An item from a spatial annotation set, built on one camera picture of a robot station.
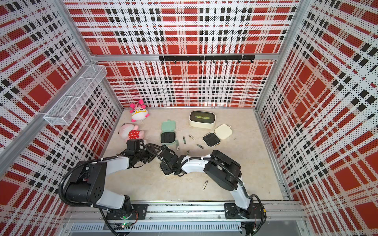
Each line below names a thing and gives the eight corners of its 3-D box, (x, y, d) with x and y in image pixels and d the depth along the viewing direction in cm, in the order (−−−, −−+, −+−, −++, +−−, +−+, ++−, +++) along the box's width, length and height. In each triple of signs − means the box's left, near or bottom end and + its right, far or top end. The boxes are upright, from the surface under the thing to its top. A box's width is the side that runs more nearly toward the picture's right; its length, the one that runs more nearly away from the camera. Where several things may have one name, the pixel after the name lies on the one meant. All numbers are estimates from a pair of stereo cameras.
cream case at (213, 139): (210, 150, 99) (210, 148, 97) (200, 137, 105) (200, 135, 103) (236, 135, 107) (237, 132, 104) (225, 124, 113) (226, 121, 111)
